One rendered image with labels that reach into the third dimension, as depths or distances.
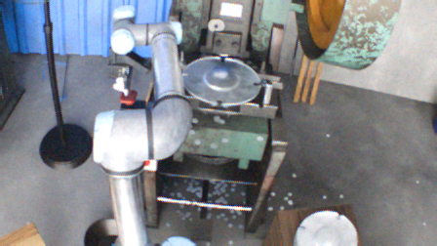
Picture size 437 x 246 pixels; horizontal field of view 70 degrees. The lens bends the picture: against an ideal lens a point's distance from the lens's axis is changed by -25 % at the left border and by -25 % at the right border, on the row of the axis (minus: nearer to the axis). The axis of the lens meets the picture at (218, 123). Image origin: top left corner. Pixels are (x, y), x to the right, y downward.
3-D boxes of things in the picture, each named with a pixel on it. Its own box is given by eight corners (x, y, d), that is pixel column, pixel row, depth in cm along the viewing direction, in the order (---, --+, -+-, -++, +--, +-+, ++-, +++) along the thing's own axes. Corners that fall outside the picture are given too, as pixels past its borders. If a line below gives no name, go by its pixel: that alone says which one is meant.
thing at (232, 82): (258, 63, 160) (258, 61, 160) (261, 110, 139) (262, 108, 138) (186, 55, 159) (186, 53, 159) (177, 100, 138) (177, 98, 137)
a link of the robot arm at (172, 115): (206, 135, 85) (181, 11, 116) (153, 138, 83) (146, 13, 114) (201, 167, 94) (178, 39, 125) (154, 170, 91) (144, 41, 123)
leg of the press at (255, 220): (265, 240, 188) (320, 100, 128) (243, 238, 188) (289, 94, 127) (262, 118, 256) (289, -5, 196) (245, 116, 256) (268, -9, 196)
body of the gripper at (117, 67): (113, 67, 138) (113, 40, 130) (134, 68, 139) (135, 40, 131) (107, 79, 133) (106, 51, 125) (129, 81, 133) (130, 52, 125)
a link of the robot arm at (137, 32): (146, 32, 109) (145, 16, 117) (110, 35, 107) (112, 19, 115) (145, 54, 114) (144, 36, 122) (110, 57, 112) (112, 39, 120)
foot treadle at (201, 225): (211, 245, 173) (212, 240, 169) (189, 243, 172) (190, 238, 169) (218, 152, 215) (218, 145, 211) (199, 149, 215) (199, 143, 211)
